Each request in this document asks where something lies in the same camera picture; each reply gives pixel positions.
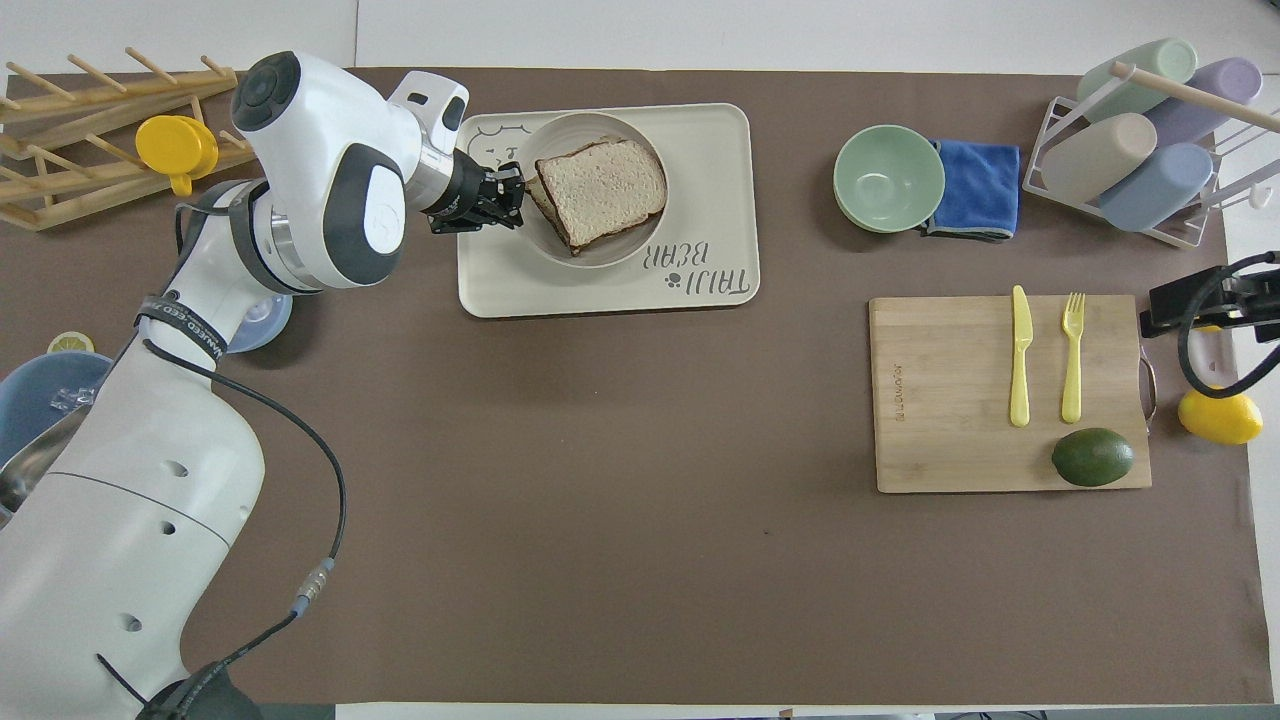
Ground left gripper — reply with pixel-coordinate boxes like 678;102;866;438
430;148;528;236

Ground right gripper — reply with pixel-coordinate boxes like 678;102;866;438
1218;266;1280;346

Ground white bread slice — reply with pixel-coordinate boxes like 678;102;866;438
535;138;668;251

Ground beige round plate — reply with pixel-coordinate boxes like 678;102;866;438
512;112;670;269

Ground beige tray with print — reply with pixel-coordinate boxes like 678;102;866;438
457;103;761;320

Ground yellow lemon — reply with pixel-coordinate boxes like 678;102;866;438
1176;387;1265;447

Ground white hook rack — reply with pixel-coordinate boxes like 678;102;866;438
1198;125;1280;213

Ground grey-blue cup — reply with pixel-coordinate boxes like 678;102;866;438
1097;142;1215;234

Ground yellow plastic fork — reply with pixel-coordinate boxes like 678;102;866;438
1059;291;1088;425

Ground purple cup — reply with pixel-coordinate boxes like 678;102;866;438
1144;56;1264;147

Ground beige cup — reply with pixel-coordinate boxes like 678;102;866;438
1041;112;1159;207

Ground green avocado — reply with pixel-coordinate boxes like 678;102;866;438
1050;427;1137;489

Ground yellow plastic knife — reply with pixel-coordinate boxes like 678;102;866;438
1008;285;1035;429

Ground green cup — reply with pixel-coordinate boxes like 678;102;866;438
1076;37;1199;122

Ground light blue lid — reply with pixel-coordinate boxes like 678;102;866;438
224;293;294;354

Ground blue cloth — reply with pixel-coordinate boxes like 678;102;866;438
920;139;1023;244

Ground wooden cutting board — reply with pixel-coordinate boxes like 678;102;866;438
867;294;1160;495

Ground yellow cup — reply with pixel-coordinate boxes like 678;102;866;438
135;114;220;197

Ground green bowl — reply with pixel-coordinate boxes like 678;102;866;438
833;124;947;235

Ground wooden dish rack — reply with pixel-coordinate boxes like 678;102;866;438
0;45;259;233

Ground blue bowl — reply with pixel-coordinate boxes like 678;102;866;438
0;350;114;469

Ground steel bowl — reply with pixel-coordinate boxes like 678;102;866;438
0;405;89;521

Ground black device with cable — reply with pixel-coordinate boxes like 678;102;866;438
1177;251;1280;402

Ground white wire rack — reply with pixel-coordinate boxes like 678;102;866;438
1021;64;1227;250

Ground black cable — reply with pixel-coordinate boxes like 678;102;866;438
95;338;349;720

